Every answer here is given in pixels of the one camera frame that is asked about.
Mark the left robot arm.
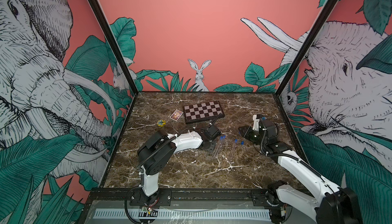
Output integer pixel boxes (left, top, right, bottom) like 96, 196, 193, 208
137, 114, 224, 197

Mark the yellow small toy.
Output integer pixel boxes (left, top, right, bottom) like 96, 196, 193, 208
157, 119, 166, 127

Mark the folded chess board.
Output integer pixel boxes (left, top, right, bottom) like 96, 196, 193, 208
183, 100, 225, 124

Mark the test tube rightmost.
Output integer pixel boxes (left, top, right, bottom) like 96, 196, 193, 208
228, 139, 238, 162

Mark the small card box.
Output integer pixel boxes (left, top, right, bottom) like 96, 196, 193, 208
170, 109, 183, 121

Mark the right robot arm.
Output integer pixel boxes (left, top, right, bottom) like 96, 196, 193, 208
238, 114, 363, 224

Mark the test tube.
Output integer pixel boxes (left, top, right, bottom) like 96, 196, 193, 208
212, 136, 224, 159
228, 139, 238, 162
214, 135, 226, 158

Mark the black mounting rail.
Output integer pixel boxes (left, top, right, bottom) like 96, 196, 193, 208
87, 188, 331, 208

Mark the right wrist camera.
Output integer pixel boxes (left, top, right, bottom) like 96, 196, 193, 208
252, 114, 263, 132

